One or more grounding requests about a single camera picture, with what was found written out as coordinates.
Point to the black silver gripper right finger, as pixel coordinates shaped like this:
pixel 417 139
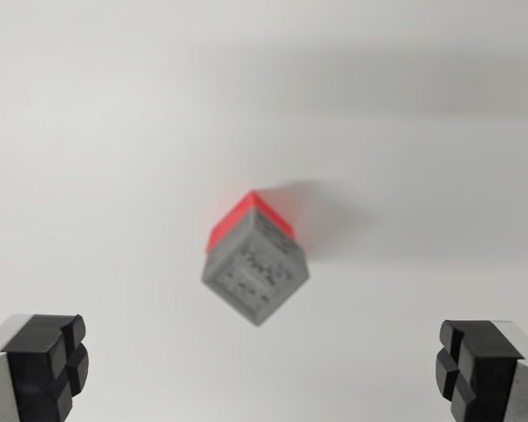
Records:
pixel 488 373

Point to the red cube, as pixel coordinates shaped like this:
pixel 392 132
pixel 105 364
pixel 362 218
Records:
pixel 233 220

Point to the black silver gripper left finger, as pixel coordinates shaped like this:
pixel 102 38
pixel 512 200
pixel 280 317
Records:
pixel 35 369

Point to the grey embossed cube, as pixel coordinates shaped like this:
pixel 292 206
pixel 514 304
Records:
pixel 257 272

